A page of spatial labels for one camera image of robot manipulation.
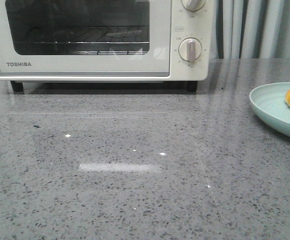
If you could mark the glass oven door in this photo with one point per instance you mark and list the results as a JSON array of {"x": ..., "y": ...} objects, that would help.
[{"x": 17, "y": 17}]

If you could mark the black right oven foot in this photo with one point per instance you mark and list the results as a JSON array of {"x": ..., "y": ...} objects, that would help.
[{"x": 192, "y": 86}]

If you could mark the black oven foot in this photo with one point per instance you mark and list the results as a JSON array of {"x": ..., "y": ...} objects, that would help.
[
  {"x": 192, "y": 86},
  {"x": 17, "y": 87}
]

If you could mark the black left oven foot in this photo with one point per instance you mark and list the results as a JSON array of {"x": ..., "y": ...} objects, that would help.
[{"x": 17, "y": 87}]

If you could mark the cream Toshiba toaster oven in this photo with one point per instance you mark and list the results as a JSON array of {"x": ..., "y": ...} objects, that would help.
[{"x": 184, "y": 24}]

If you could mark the lower cream timer knob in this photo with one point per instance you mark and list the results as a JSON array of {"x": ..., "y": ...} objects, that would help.
[{"x": 190, "y": 49}]

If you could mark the upper cream temperature knob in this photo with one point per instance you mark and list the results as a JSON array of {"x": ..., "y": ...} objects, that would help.
[{"x": 193, "y": 5}]

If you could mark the mint green plate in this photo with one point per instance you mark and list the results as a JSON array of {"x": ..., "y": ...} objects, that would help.
[{"x": 268, "y": 103}]

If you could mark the metal wire oven rack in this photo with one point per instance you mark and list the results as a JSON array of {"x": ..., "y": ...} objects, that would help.
[{"x": 100, "y": 40}]

